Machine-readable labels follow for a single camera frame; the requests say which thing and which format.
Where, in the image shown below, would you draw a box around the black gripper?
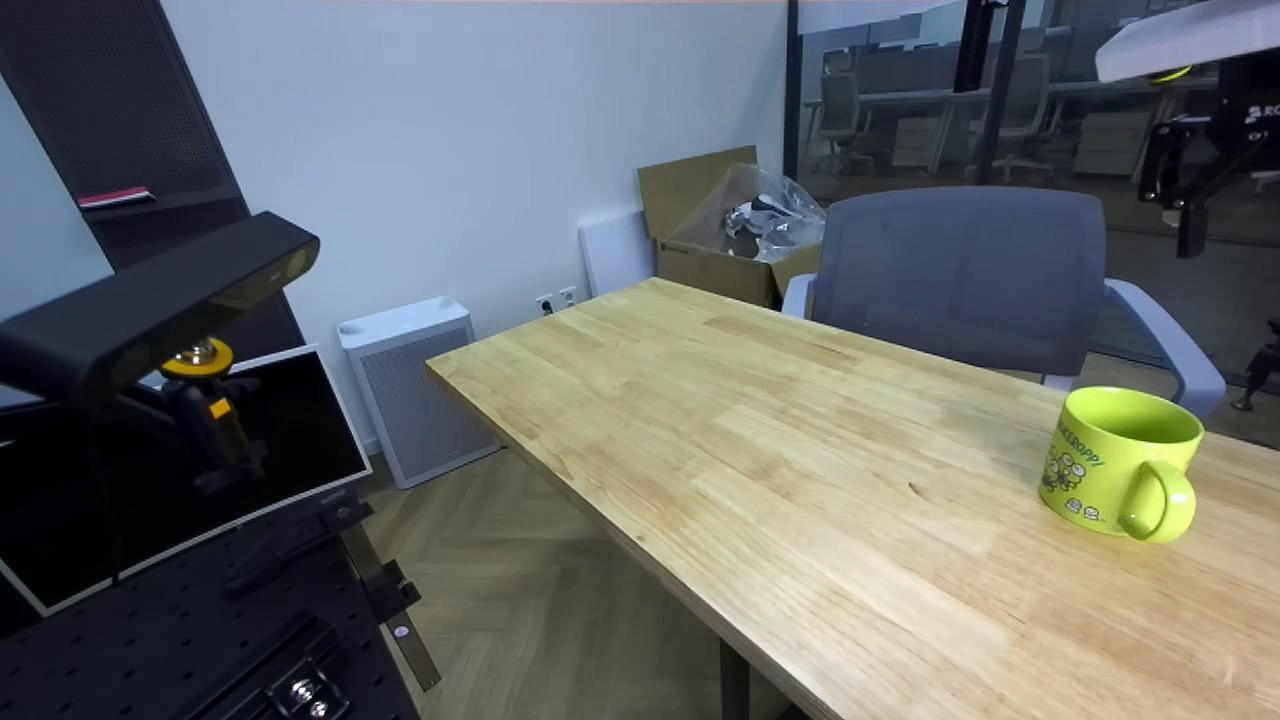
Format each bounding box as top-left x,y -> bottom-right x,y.
1136,50 -> 1280,259

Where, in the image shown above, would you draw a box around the green ceramic mug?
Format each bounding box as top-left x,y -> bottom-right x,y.
1035,383 -> 1209,549

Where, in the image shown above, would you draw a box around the grey office chair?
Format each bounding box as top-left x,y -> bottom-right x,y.
780,185 -> 1231,418

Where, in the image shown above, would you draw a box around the clear plastic bag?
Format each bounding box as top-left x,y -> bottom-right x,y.
702,163 -> 832,267

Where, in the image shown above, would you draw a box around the brown cardboard box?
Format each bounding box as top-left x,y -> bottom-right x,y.
634,144 -> 826,310

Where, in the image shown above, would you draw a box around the white leaning board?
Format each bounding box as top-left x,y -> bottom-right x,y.
573,200 -> 661,299

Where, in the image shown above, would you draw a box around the black table leg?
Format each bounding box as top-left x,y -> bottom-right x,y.
714,636 -> 753,720

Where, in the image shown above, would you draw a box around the white air purifier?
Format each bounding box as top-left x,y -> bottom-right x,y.
330,291 -> 503,491

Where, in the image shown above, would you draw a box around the yellow knob clamp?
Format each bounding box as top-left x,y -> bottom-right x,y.
156,330 -> 271,482

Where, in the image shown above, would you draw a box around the black perforated breadboard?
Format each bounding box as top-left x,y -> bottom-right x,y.
0,531 -> 424,720

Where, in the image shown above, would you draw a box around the white wall outlet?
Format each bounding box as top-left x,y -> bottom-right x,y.
534,279 -> 593,319

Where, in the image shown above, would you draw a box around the metal bracket strip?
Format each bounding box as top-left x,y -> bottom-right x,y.
334,522 -> 443,694

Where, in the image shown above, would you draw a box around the black screen white frame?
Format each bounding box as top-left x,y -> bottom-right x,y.
0,339 -> 374,620

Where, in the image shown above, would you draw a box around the black stereo camera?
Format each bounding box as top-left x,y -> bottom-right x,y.
0,207 -> 322,577

